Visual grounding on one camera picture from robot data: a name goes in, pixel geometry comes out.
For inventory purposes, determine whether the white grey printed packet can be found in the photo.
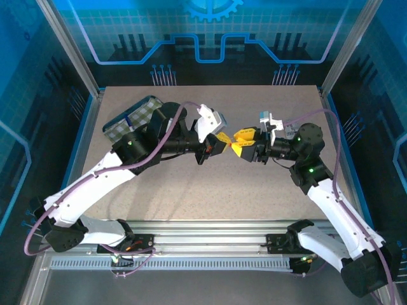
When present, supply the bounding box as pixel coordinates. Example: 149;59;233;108
284;121;301;139

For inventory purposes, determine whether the teal tray with checkered cloth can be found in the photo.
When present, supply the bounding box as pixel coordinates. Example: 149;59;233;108
102;95;166;144

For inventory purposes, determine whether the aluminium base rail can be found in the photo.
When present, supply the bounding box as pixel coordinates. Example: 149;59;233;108
39;218;384;258

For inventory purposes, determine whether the aluminium frame post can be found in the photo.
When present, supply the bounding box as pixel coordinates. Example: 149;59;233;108
319;0;385;98
34;0;106;98

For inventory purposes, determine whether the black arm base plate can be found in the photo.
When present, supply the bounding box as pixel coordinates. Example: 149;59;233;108
265;233;325;255
96;233;157;255

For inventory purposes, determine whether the grey slotted cable duct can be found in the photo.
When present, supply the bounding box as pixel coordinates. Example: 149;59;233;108
49;257;295;271

